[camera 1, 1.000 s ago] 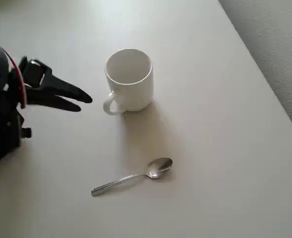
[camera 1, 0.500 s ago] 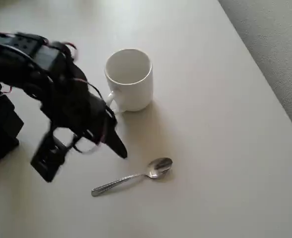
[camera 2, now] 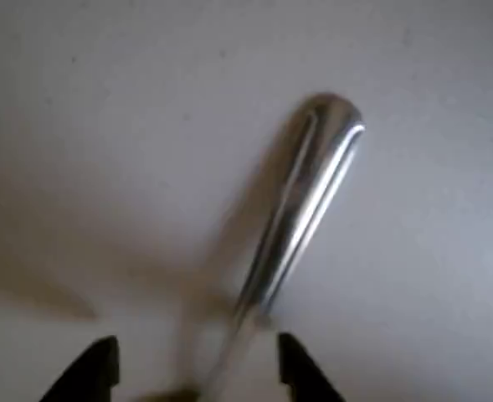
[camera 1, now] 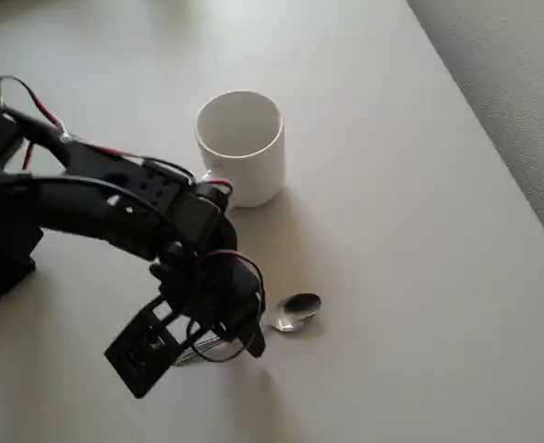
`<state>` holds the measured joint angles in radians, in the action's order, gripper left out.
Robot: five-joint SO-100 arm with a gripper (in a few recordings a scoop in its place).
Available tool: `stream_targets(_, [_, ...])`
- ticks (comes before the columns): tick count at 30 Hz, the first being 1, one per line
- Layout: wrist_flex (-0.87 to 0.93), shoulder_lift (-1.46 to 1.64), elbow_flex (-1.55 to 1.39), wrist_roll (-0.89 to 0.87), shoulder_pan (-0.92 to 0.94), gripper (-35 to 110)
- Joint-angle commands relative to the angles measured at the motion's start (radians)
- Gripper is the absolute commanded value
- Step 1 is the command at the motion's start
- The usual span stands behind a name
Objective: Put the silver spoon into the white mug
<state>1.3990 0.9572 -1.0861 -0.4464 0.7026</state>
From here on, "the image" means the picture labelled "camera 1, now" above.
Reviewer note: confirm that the silver metal teaspoon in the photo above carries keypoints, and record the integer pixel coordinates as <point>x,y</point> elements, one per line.
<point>299,309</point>

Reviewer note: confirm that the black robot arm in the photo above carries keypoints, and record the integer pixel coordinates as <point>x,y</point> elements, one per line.
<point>91,203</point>

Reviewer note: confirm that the white ceramic mug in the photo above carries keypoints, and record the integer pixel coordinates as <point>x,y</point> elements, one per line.
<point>253,175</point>

